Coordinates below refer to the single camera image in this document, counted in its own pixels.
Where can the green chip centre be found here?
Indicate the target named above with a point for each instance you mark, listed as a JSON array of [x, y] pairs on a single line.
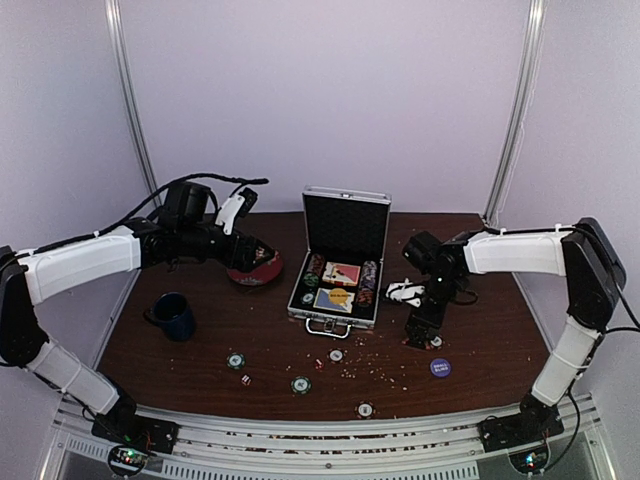
[[301, 385]]

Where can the aluminium poker case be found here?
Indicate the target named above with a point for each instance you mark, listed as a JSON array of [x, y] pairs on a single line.
[[345, 226]]

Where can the green chip left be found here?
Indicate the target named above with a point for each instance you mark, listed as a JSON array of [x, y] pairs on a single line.
[[236, 361]]

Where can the yellow big blind button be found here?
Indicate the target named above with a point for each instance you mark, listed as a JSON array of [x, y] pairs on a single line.
[[338, 296]]

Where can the purple small blind button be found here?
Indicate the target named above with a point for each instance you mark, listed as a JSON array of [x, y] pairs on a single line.
[[440, 368]]

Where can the green chip stack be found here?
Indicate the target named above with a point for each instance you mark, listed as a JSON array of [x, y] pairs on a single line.
[[308, 282]]

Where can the blue card deck box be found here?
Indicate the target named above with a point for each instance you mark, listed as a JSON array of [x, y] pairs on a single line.
[[322, 302]]

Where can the aluminium frame post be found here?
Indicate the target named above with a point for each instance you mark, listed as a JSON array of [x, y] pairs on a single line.
[[118, 41], [524, 92]]

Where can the purple chip stack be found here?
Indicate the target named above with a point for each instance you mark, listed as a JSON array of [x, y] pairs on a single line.
[[367, 283]]

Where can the aluminium front rail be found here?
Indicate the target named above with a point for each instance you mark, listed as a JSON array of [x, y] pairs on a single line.
[[444, 446]]

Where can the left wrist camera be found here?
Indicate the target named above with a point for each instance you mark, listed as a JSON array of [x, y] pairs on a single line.
[[186, 202]]

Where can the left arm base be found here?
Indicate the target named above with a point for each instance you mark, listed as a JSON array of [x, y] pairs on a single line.
[[137, 439]]

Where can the white chip centre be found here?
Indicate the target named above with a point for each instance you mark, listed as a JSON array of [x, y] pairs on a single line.
[[336, 355]]

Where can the right aluminium frame post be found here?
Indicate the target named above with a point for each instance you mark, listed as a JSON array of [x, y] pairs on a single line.
[[524, 92]]

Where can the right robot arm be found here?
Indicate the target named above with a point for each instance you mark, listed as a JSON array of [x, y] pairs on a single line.
[[579, 256]]

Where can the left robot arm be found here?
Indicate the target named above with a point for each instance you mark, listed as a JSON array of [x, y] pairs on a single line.
[[51, 299]]

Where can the orange black chip stack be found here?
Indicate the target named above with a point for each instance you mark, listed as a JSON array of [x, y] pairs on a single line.
[[314, 268]]

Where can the left aluminium frame post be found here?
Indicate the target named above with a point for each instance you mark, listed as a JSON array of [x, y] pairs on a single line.
[[118, 41]]

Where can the dark blue mug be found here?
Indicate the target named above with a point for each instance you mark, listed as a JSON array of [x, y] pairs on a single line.
[[172, 314]]

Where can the red white chip front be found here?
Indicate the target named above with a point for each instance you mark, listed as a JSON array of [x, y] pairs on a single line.
[[365, 410]]

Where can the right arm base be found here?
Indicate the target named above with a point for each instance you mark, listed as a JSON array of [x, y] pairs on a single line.
[[527, 432]]

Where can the red card deck box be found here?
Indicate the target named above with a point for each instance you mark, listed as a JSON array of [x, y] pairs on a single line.
[[341, 274]]

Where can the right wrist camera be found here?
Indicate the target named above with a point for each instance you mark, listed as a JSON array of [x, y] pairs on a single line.
[[415, 270]]

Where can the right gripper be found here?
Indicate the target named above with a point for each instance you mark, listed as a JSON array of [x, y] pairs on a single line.
[[413, 324]]

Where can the red floral plate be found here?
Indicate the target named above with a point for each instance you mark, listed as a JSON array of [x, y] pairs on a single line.
[[267, 264]]

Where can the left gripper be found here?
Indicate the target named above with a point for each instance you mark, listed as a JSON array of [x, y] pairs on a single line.
[[245, 261]]

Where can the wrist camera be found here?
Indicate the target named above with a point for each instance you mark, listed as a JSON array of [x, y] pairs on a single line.
[[186, 202], [415, 270]]

